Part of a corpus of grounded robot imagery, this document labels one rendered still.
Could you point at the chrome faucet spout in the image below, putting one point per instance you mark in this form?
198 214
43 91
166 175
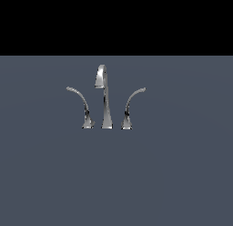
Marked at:
106 114

